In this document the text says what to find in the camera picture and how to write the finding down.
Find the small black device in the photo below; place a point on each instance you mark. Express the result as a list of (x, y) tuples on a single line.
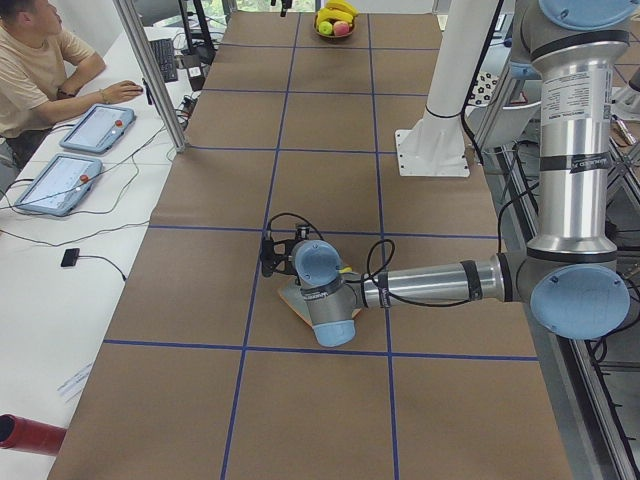
[(70, 257)]

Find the aluminium frame post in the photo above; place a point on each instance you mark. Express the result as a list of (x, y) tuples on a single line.
[(151, 73)]

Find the green apple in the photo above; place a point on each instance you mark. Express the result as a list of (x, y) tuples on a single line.
[(325, 28)]

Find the brown wicker basket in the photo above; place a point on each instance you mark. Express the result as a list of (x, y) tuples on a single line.
[(332, 37)]

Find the deep yellow banana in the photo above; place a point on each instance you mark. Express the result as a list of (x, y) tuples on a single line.
[(343, 6)]

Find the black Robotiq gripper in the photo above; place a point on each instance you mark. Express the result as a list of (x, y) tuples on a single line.
[(289, 285)]

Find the red cylinder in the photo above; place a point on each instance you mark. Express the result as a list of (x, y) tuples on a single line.
[(26, 435)]

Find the grey square plate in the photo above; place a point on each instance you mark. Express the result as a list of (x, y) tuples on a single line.
[(290, 294)]

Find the teach pendant near post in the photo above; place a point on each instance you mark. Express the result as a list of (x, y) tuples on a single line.
[(98, 129)]

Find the teach pendant far side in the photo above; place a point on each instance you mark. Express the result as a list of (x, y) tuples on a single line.
[(61, 185)]

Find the pink red apple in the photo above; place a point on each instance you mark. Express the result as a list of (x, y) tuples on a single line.
[(341, 28)]

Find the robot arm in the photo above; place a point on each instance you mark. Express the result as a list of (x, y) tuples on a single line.
[(567, 272)]

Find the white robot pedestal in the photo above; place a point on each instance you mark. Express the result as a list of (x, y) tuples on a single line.
[(435, 146)]

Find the seated person beige shirt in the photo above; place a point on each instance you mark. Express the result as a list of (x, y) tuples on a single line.
[(43, 68)]

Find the black keyboard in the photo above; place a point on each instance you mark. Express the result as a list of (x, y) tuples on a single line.
[(163, 52)]

